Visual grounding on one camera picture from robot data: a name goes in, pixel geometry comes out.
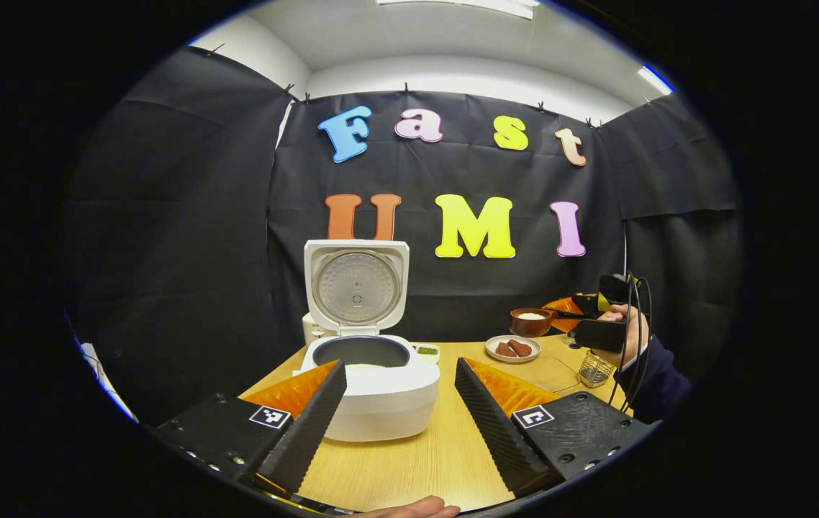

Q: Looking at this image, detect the small ceiling light panel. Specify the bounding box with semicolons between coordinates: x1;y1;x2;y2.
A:
636;65;674;95

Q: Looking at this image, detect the black backdrop cloth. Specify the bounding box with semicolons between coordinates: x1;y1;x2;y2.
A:
64;47;741;425

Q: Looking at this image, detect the white rice cooker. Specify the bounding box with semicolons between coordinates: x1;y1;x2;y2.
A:
293;240;441;442

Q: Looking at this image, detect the wooden spoon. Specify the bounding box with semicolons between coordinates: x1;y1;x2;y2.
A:
510;307;587;338

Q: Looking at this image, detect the wire mesh chopstick holder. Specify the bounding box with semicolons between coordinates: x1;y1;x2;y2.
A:
579;350;617;389

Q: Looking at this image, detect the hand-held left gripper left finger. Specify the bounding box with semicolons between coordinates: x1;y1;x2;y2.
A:
153;360;348;496

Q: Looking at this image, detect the row of black cloth clips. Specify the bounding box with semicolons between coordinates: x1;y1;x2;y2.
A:
204;43;655;130

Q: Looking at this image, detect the long ceiling light panel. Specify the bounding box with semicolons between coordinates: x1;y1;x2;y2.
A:
377;0;536;19

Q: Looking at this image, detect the white round plate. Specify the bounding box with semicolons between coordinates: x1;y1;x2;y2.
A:
485;335;541;363

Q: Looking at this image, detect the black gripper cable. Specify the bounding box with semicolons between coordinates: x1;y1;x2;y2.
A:
607;216;653;414

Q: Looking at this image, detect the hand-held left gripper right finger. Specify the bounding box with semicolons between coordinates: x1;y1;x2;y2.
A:
454;357;653;497

